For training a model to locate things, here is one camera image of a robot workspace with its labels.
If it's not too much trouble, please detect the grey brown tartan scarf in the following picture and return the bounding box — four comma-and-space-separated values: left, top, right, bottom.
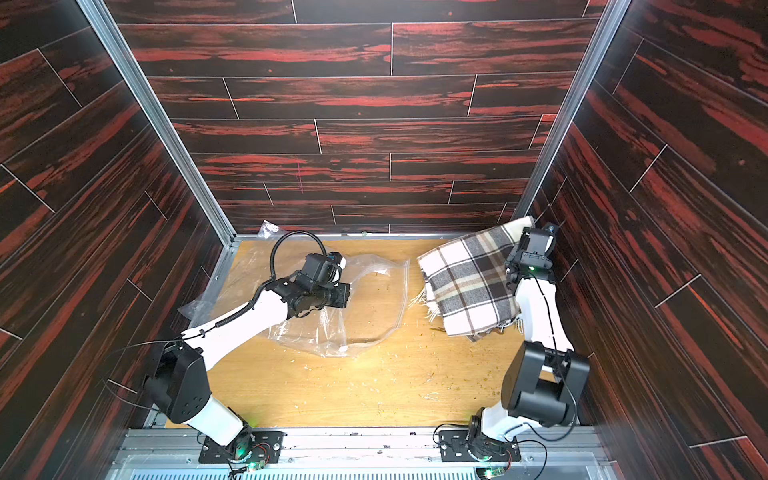
418, 216, 534, 338

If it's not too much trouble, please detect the clear plastic vacuum bag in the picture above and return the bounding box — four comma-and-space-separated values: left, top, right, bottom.
180, 222, 410, 366

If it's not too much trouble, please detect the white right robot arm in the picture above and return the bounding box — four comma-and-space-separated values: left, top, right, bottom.
467, 223, 590, 461

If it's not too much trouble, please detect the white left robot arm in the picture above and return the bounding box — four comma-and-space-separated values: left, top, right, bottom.
145, 252, 351, 461

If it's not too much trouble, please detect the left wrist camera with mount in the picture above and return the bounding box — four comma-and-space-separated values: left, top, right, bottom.
321, 252, 346, 283

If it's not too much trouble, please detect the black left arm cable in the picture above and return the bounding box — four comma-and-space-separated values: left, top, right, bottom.
182, 230, 330, 343

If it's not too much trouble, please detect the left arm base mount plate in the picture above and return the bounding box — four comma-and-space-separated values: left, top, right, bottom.
198, 430, 285, 468

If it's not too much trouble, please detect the aluminium corner frame post right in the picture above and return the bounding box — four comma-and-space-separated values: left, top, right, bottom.
512, 0, 631, 219

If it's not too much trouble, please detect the aluminium corner frame post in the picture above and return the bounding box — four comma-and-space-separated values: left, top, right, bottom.
76, 0, 236, 247
512, 0, 631, 219

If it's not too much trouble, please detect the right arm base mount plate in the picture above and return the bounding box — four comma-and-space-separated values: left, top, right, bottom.
433, 425, 521, 463

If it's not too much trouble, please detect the aluminium corner frame post left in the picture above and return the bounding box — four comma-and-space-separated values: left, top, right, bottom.
76, 0, 236, 247

